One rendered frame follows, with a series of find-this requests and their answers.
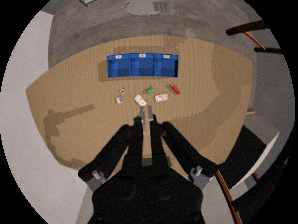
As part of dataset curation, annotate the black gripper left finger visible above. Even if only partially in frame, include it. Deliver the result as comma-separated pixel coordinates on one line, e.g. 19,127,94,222
78,106,145,200

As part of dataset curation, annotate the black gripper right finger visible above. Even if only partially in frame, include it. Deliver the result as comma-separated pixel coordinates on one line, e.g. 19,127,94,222
148,105,218,200

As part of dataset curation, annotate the white domino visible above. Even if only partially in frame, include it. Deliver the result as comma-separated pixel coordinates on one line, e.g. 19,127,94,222
134,94,147,106
155,93,168,102

